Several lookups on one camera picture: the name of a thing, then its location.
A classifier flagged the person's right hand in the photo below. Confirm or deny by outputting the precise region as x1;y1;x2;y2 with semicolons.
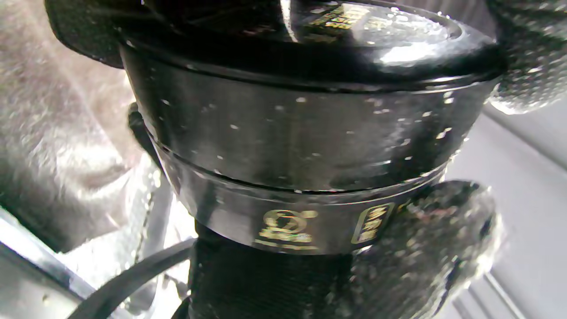
188;179;503;319

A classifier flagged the person's left hand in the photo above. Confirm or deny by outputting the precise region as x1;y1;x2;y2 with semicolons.
44;0;567;113

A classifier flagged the black round jar lid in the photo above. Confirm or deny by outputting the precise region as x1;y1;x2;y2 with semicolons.
117;0;508;193

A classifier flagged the black leather care cream jar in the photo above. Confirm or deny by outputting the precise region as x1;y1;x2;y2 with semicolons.
155;146;448;255

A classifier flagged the brown leather bag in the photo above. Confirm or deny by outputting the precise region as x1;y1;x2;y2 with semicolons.
0;0;178;266

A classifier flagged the black cable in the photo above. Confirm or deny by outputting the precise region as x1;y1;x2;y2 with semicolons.
66;238;195;319

